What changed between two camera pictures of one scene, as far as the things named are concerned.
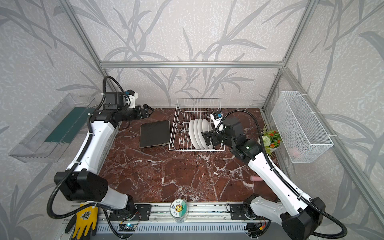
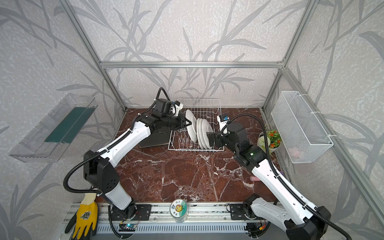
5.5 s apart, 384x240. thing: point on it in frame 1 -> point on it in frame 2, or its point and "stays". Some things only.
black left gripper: x=138 y=112 -> x=182 y=120
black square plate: x=154 y=134 stays
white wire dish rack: x=193 y=116 stays
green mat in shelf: x=65 y=133 stays
